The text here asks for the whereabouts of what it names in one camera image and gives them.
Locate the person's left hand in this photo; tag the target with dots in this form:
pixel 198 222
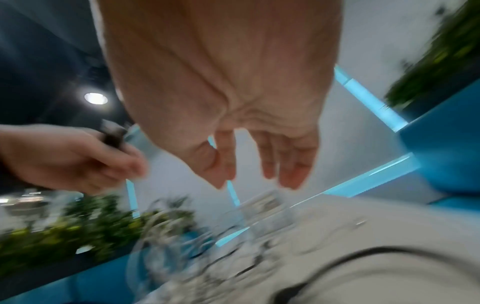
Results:
pixel 56 157

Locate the person's right hand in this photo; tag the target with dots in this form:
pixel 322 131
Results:
pixel 225 59

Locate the white mini drawer box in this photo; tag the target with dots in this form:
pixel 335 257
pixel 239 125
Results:
pixel 262 207

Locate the dark planter box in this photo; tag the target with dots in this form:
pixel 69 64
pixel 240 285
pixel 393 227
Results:
pixel 45 273
pixel 423 108

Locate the black marker wristband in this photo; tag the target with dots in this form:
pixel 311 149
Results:
pixel 3 178

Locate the black ceiling spotlight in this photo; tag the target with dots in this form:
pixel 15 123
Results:
pixel 95 98

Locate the white roller blind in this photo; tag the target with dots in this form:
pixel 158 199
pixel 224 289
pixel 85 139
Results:
pixel 356 142
pixel 176 178

